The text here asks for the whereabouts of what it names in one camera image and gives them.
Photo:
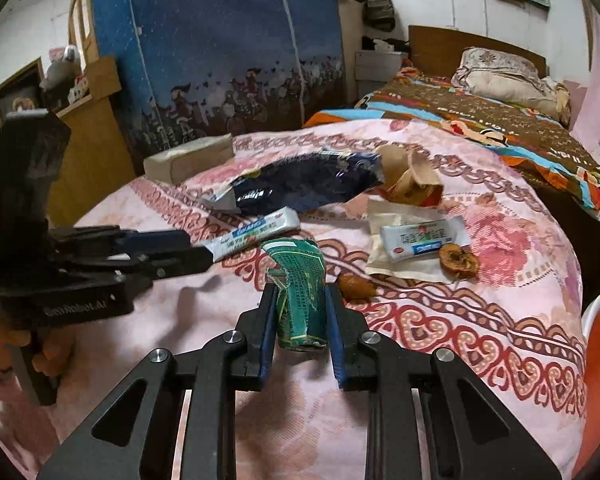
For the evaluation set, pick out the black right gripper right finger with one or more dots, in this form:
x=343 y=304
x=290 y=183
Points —
x=429 y=415

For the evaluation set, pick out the wooden cabinet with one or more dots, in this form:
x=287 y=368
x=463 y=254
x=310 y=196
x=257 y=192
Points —
x=97 y=160

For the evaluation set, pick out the dried orange peel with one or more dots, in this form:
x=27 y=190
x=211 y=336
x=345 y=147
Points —
x=458 y=261

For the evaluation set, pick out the floral pillow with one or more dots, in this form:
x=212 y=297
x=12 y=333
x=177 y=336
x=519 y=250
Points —
x=512 y=79

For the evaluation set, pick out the beige cardboard box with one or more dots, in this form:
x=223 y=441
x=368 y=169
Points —
x=176 y=165

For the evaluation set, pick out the crumpled brown paper bag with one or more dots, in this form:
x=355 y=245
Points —
x=409 y=178

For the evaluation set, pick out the dark blue snack bag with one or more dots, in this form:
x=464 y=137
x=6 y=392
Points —
x=303 y=183

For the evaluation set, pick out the green cigarette pack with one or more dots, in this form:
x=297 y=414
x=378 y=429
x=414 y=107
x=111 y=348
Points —
x=299 y=275

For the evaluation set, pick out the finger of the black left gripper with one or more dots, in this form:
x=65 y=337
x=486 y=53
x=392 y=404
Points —
x=106 y=241
x=124 y=262

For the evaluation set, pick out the brown colourful bed blanket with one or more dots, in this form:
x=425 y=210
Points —
x=536 y=146

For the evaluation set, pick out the grey hanging handbag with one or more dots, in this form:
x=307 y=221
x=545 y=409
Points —
x=380 y=15

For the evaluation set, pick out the blue fabric wardrobe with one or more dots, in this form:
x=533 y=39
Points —
x=193 y=68

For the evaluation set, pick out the beige paper pouch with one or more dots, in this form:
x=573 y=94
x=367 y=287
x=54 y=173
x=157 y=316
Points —
x=423 y=268

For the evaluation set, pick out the white medicine sachet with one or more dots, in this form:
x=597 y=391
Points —
x=423 y=238

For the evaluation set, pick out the framed picture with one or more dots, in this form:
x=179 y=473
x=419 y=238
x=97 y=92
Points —
x=22 y=89

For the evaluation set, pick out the white nightstand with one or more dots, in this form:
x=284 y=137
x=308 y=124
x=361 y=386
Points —
x=373 y=69

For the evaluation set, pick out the white blue toothpaste tube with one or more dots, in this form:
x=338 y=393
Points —
x=279 y=222

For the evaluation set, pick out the wooden headboard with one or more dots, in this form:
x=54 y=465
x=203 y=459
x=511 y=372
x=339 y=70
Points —
x=437 y=51

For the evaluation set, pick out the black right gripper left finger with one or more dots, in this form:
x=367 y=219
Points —
x=168 y=401

